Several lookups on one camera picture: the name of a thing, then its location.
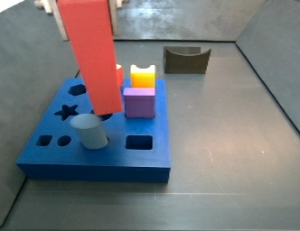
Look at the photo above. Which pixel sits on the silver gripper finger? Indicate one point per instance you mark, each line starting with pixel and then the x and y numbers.
pixel 50 7
pixel 114 5

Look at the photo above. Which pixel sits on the long red rectangular block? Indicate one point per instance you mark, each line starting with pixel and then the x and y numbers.
pixel 87 25

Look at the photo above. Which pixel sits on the black curved fixture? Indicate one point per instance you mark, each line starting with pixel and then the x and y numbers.
pixel 185 60

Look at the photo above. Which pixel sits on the blue shape sorter board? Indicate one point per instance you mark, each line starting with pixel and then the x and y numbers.
pixel 136 156

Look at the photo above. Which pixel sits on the red pentagon block white top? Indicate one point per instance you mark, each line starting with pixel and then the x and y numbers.
pixel 119 74

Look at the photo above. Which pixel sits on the yellow orange notched block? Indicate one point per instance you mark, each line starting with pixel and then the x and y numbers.
pixel 144 77

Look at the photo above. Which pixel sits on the purple rectangular block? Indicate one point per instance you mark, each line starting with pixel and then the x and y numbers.
pixel 140 102

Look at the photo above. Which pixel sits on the light blue cylinder block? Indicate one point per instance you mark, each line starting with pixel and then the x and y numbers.
pixel 90 130

